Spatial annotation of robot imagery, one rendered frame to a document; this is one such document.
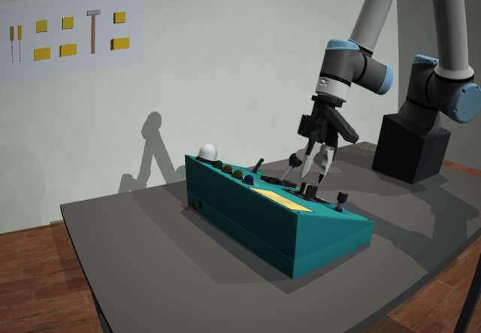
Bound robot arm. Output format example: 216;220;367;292
315;0;481;144

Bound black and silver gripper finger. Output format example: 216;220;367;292
295;127;320;180
313;136;338;183

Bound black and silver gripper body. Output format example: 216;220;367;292
297;95;343;147

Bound teal control console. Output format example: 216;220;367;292
185;144;374;279

